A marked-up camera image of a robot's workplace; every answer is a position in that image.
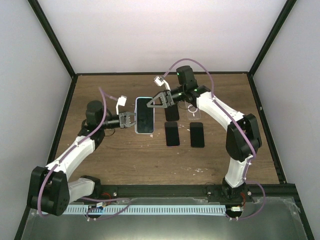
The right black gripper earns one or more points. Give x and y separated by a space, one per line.
166 98

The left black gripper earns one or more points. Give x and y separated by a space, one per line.
126 114

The black phone case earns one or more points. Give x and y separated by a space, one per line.
172 113

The clear magsafe phone case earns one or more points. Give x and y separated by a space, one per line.
192 112

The black phone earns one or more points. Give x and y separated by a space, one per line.
197 139

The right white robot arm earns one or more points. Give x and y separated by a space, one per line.
243 138

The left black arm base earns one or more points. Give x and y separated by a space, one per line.
88 188

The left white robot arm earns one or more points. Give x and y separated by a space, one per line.
49 189

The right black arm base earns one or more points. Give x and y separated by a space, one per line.
224 194

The grey metal front plate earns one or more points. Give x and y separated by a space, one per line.
271 218

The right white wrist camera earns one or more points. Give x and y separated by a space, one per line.
160 81

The light blue slotted cable duct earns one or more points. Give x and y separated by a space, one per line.
201 210

